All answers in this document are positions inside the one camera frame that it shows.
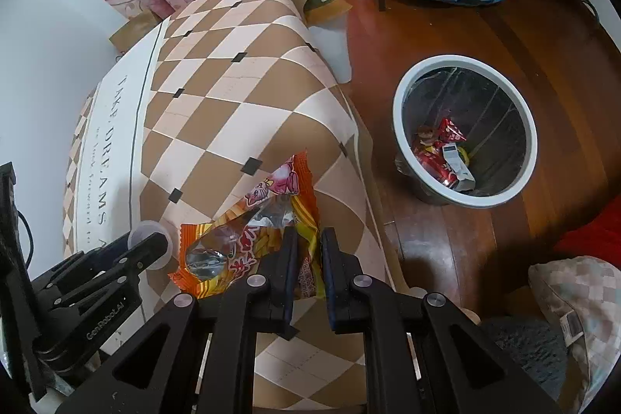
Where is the orange yellow snack wrapper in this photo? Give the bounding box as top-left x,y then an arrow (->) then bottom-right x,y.
170,151 -> 325,298

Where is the brown red foil wrapper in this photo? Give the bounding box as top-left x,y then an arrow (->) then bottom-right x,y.
416,125 -> 438,147

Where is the white barcode box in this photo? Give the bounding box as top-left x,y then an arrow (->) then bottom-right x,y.
442,143 -> 476,192

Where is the red crushed soda can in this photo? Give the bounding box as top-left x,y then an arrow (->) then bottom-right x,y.
413,140 -> 458,188

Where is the yellow packet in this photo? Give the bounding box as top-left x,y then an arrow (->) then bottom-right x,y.
457,146 -> 470,167

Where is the small red wrapper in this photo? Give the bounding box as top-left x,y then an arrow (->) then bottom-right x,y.
438,118 -> 466,143

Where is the white round trash bin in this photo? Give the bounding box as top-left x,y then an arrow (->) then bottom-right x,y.
393,55 -> 538,209

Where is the grey slipper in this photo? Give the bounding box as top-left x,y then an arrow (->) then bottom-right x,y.
481,317 -> 568,400

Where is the white plastic cup lid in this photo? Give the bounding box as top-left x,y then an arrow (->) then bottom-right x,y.
127,221 -> 173,271

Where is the checkered pillow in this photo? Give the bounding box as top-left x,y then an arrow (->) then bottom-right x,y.
528,256 -> 620,413

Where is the red blanket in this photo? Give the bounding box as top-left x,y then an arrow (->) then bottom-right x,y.
553,207 -> 621,268

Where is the checkered tablecloth on table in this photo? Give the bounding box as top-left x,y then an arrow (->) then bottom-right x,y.
61,0 -> 404,411

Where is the brown paper bag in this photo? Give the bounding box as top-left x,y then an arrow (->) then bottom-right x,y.
109,10 -> 162,55

